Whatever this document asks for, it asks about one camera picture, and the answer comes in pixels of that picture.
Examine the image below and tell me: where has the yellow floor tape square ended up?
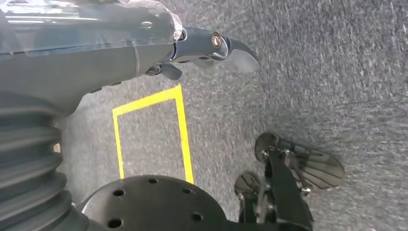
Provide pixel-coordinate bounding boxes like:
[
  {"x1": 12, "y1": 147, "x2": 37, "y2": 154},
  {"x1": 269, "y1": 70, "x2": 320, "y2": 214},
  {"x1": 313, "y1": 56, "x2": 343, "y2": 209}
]
[{"x1": 112, "y1": 84, "x2": 195, "y2": 186}]

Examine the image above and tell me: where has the dark robot foot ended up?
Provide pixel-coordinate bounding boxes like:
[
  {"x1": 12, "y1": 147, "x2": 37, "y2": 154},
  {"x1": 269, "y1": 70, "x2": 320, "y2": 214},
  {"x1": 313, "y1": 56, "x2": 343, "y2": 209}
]
[{"x1": 234, "y1": 131, "x2": 346, "y2": 201}]

